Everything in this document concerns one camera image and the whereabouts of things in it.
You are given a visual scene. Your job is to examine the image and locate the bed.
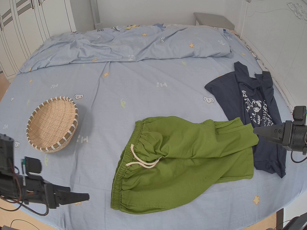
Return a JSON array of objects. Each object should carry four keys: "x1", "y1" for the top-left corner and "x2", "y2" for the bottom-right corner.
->
[{"x1": 0, "y1": 0, "x2": 307, "y2": 230}]

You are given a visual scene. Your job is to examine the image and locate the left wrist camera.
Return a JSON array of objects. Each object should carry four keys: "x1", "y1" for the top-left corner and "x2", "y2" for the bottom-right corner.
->
[{"x1": 24, "y1": 156, "x2": 43, "y2": 176}]

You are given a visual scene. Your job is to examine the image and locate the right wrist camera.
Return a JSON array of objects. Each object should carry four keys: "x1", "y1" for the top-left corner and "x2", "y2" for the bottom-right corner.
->
[{"x1": 293, "y1": 106, "x2": 307, "y2": 127}]

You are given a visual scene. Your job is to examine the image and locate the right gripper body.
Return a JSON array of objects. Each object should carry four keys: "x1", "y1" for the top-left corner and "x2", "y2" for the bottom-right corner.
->
[{"x1": 282, "y1": 120, "x2": 307, "y2": 152}]

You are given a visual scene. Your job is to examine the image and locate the grey bedside table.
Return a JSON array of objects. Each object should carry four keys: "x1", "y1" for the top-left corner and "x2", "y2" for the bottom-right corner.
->
[{"x1": 193, "y1": 12, "x2": 235, "y2": 31}]

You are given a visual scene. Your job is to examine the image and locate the round woven basket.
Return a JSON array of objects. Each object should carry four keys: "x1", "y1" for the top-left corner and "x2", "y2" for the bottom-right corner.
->
[{"x1": 26, "y1": 96, "x2": 79, "y2": 153}]

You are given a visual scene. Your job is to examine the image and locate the pale blue quilt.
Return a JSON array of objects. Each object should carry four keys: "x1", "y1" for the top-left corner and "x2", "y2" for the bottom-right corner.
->
[{"x1": 17, "y1": 23, "x2": 233, "y2": 75}]

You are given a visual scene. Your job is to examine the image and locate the black cable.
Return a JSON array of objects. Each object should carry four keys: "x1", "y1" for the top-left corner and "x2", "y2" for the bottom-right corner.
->
[
  {"x1": 11, "y1": 219, "x2": 37, "y2": 230},
  {"x1": 0, "y1": 193, "x2": 50, "y2": 216},
  {"x1": 291, "y1": 150, "x2": 307, "y2": 163}
]

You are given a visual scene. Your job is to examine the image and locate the green shorts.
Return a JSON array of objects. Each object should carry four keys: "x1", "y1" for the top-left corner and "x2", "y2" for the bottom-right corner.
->
[{"x1": 110, "y1": 116, "x2": 259, "y2": 215}]

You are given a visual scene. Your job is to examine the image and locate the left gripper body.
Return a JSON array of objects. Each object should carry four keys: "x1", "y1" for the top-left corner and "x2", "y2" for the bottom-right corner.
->
[{"x1": 23, "y1": 175, "x2": 58, "y2": 209}]

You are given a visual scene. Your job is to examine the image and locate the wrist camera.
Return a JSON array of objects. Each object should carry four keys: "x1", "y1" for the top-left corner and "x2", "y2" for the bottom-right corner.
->
[
  {"x1": 293, "y1": 106, "x2": 307, "y2": 127},
  {"x1": 24, "y1": 156, "x2": 43, "y2": 176}
]

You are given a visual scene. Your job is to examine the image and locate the dark blue T-shirt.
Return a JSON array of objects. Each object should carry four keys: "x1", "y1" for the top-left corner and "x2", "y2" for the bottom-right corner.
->
[{"x1": 204, "y1": 61, "x2": 286, "y2": 179}]

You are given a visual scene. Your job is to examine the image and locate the white wardrobe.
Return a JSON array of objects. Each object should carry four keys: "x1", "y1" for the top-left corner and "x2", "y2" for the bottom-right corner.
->
[{"x1": 0, "y1": 0, "x2": 77, "y2": 80}]

